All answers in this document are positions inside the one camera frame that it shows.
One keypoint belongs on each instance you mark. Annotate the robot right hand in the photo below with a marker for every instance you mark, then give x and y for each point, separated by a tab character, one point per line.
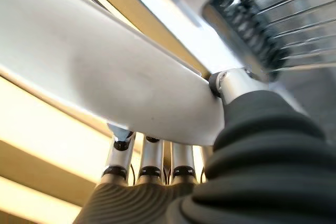
262	169

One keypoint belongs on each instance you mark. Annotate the white round plate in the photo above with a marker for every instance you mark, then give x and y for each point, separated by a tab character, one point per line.
105	72

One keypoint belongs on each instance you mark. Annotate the black roll-up drying rack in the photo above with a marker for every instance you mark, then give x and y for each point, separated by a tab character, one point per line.
257	30

